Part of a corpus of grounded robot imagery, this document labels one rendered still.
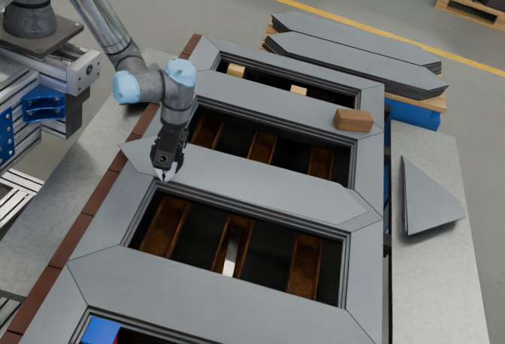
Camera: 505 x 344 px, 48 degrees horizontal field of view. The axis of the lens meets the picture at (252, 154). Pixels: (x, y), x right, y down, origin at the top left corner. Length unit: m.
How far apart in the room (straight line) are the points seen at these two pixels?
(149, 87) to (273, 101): 0.73
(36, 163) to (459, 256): 1.96
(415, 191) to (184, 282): 0.89
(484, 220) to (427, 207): 1.46
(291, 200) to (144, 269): 0.48
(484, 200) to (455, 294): 1.77
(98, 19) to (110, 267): 0.57
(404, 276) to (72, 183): 1.01
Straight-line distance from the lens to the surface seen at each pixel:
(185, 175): 1.62
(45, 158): 2.95
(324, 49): 2.43
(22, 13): 1.77
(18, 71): 1.81
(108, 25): 1.40
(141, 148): 1.69
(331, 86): 2.22
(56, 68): 1.77
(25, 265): 1.61
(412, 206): 1.86
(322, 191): 1.68
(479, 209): 3.39
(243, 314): 1.34
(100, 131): 2.01
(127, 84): 1.35
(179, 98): 1.40
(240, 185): 1.62
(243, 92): 2.01
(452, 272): 1.79
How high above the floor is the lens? 1.92
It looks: 38 degrees down
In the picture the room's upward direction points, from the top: 15 degrees clockwise
